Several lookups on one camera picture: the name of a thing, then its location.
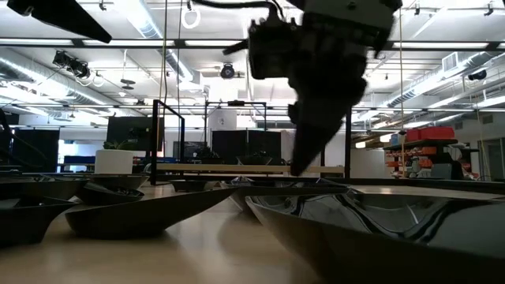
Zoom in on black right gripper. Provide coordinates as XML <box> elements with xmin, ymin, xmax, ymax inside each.
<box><xmin>290</xmin><ymin>23</ymin><xmax>390</xmax><ymax>178</ymax></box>

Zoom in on black rounded mini plate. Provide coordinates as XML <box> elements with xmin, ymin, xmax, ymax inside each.
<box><xmin>220</xmin><ymin>176</ymin><xmax>350</xmax><ymax>212</ymax></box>
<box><xmin>236</xmin><ymin>153</ymin><xmax>274</xmax><ymax>166</ymax></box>
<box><xmin>244</xmin><ymin>192</ymin><xmax>505</xmax><ymax>284</ymax></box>
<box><xmin>0</xmin><ymin>176</ymin><xmax>90</xmax><ymax>201</ymax></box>

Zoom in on black square mini plate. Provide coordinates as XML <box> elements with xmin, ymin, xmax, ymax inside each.
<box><xmin>0</xmin><ymin>196</ymin><xmax>79</xmax><ymax>248</ymax></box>
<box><xmin>169</xmin><ymin>179</ymin><xmax>219</xmax><ymax>193</ymax></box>

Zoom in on black teardrop mini plate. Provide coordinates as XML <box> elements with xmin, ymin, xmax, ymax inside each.
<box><xmin>74</xmin><ymin>183</ymin><xmax>146</xmax><ymax>207</ymax></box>
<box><xmin>89</xmin><ymin>173</ymin><xmax>150</xmax><ymax>191</ymax></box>
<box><xmin>65</xmin><ymin>186</ymin><xmax>239</xmax><ymax>241</ymax></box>

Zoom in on black ceiling spotlights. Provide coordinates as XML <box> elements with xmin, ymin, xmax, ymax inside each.
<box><xmin>52</xmin><ymin>50</ymin><xmax>92</xmax><ymax>80</ymax></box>

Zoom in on overhead LED light bar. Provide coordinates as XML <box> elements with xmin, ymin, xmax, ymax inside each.
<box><xmin>0</xmin><ymin>37</ymin><xmax>505</xmax><ymax>50</ymax></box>

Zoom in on black partition panel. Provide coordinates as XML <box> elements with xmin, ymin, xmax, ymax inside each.
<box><xmin>13</xmin><ymin>128</ymin><xmax>60</xmax><ymax>174</ymax></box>
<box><xmin>211</xmin><ymin>129</ymin><xmax>283</xmax><ymax>166</ymax></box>

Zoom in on wooden riser with black legs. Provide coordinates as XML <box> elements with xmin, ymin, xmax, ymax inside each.
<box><xmin>151</xmin><ymin>99</ymin><xmax>353</xmax><ymax>186</ymax></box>

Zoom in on storage rack with red bins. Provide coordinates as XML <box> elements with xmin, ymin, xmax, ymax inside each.
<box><xmin>384</xmin><ymin>125</ymin><xmax>474</xmax><ymax>181</ymax></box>

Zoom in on black monitor screen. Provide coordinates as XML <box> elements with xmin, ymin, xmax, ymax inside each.
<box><xmin>106</xmin><ymin>116</ymin><xmax>166</xmax><ymax>153</ymax></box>

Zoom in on small succulent in white pot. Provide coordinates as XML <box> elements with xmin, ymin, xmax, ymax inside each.
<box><xmin>94</xmin><ymin>138</ymin><xmax>137</xmax><ymax>175</ymax></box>

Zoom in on black aluminium rig frame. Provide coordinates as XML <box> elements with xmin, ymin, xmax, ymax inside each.
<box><xmin>0</xmin><ymin>169</ymin><xmax>505</xmax><ymax>195</ymax></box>

